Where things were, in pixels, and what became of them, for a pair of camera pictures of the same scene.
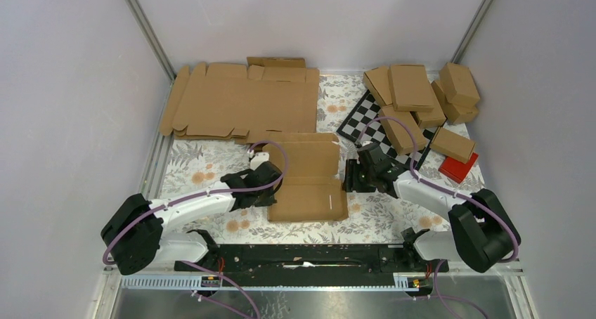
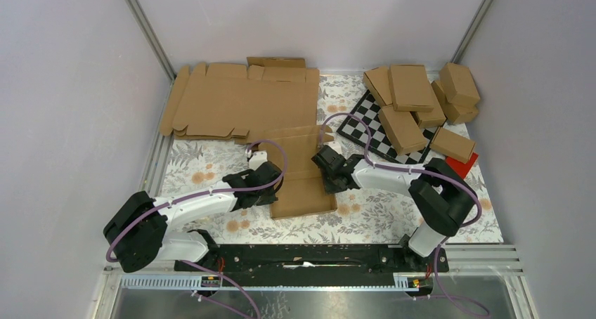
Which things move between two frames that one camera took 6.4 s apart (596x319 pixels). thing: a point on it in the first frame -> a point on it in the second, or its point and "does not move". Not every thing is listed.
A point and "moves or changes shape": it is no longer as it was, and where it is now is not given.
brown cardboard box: [311, 189] moves or changes shape
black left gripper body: [266, 198] does not move
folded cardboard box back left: [377, 81] does not move
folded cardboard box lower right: [455, 113] does not move
